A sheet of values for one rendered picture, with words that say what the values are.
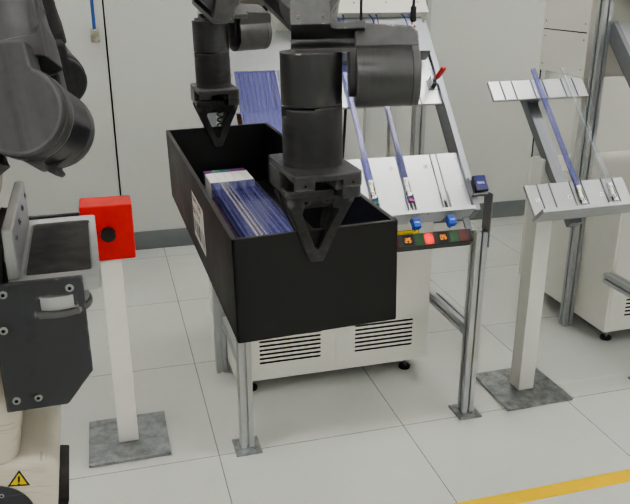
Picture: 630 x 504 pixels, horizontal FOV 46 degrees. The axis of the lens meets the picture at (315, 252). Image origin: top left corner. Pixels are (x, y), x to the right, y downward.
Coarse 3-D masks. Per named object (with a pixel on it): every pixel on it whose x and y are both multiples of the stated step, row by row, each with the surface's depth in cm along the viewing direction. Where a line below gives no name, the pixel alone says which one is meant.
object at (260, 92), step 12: (240, 72) 222; (252, 72) 223; (264, 72) 224; (276, 72) 225; (240, 84) 221; (252, 84) 222; (264, 84) 222; (276, 84) 223; (240, 96) 219; (252, 96) 220; (264, 96) 221; (276, 96) 222; (240, 108) 217; (252, 108) 218; (264, 108) 219; (276, 108) 220; (252, 120) 217; (264, 120) 217; (276, 120) 218
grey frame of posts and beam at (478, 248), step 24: (480, 240) 226; (480, 264) 229; (480, 288) 232; (216, 312) 265; (480, 312) 235; (216, 336) 268; (216, 360) 271; (240, 360) 217; (240, 384) 220; (240, 408) 223; (240, 432) 227
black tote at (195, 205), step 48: (192, 144) 124; (240, 144) 126; (192, 192) 97; (192, 240) 104; (240, 240) 71; (288, 240) 73; (336, 240) 74; (384, 240) 76; (240, 288) 73; (288, 288) 74; (336, 288) 76; (384, 288) 78; (240, 336) 75
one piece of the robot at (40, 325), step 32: (32, 224) 103; (64, 224) 103; (32, 256) 91; (64, 256) 91; (96, 256) 91; (0, 288) 81; (32, 288) 82; (64, 288) 84; (96, 288) 85; (0, 320) 83; (32, 320) 84; (64, 320) 85; (0, 352) 84; (32, 352) 85; (64, 352) 86; (32, 384) 86; (64, 384) 87
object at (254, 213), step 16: (208, 176) 120; (224, 176) 120; (240, 176) 119; (208, 192) 120; (224, 192) 111; (240, 192) 111; (256, 192) 111; (224, 208) 106; (240, 208) 103; (256, 208) 103; (272, 208) 103; (240, 224) 96; (256, 224) 96; (272, 224) 96; (288, 224) 96
